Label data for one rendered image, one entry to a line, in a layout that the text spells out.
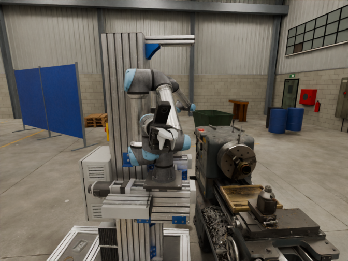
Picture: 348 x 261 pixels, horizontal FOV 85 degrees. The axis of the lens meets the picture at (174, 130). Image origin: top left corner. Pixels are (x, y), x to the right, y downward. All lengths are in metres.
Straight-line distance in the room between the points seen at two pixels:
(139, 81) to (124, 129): 0.41
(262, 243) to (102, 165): 1.05
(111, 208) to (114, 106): 0.61
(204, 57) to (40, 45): 8.82
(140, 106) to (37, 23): 12.35
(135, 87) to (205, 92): 10.86
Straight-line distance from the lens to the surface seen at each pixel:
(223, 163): 1.71
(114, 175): 1.44
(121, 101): 1.29
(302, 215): 1.46
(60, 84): 6.67
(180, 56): 11.65
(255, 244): 1.24
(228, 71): 12.29
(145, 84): 1.03
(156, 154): 0.83
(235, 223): 1.26
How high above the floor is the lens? 1.72
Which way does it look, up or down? 13 degrees down
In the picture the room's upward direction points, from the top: straight up
